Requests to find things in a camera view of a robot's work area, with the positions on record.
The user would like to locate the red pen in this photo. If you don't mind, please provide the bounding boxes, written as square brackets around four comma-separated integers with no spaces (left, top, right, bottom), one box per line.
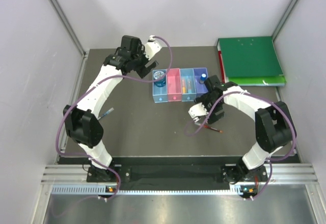
[195,122,223,133]

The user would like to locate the blue grey eraser stick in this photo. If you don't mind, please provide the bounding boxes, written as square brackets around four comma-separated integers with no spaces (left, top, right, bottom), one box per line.
[187,78,193,94]

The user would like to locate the light green folder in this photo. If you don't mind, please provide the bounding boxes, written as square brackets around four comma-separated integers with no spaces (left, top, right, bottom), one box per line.
[224,75,286,87]

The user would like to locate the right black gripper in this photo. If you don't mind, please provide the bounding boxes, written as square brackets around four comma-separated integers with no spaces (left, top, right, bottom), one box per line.
[194,93,226,125]

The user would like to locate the dark green binder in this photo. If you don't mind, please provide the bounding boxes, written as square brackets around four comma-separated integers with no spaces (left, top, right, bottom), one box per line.
[218,36,283,78]

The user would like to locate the blue cap bottle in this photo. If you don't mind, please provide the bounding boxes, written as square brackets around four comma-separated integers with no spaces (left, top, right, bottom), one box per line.
[199,73,207,84]

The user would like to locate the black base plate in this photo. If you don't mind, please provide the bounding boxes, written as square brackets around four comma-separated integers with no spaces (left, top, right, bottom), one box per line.
[86,162,269,190]

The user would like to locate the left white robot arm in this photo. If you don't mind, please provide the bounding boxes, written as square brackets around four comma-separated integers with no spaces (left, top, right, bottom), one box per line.
[63,35,161,182]

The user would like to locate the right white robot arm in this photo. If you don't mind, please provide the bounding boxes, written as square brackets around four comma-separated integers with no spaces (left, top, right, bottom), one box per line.
[188,75,297,183]

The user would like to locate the pink plastic tray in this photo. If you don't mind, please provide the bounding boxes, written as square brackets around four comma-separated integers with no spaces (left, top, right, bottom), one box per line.
[166,68,182,102]

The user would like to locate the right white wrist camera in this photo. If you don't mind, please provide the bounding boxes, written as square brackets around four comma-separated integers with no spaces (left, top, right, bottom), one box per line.
[188,103,209,122]

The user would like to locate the grey cable duct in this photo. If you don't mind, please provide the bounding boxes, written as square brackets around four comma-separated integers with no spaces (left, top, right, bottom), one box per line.
[50,182,258,197]

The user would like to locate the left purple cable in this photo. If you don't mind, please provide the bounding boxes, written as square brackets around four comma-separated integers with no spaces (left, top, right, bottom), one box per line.
[55,36,173,209]

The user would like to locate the blue white tape roll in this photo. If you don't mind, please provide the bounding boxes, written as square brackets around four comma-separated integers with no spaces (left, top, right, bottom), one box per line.
[153,70,166,88]

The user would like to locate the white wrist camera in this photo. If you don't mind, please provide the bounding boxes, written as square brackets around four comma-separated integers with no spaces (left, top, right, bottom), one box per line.
[188,103,209,122]
[144,35,162,60]

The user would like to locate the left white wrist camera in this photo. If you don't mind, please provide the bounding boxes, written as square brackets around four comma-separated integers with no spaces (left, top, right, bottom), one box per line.
[144,35,162,60]

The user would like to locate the purple plastic tray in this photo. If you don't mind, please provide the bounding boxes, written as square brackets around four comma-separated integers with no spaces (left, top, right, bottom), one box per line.
[194,68,208,98]

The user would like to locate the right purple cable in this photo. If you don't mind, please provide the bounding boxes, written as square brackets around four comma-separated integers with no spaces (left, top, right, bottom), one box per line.
[183,93,298,201]

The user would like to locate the light blue tray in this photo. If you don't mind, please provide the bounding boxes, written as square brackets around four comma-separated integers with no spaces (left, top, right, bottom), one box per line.
[152,69,168,103]
[180,68,196,102]

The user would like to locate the purple cable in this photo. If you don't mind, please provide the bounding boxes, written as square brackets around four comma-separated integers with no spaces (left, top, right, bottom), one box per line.
[55,36,173,209]
[183,93,298,201]

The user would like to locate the blue pen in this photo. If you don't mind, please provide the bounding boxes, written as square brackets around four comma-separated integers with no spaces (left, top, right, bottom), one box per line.
[98,107,114,120]

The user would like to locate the red folder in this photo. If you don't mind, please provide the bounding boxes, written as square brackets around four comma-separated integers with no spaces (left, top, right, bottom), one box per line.
[218,51,225,83]

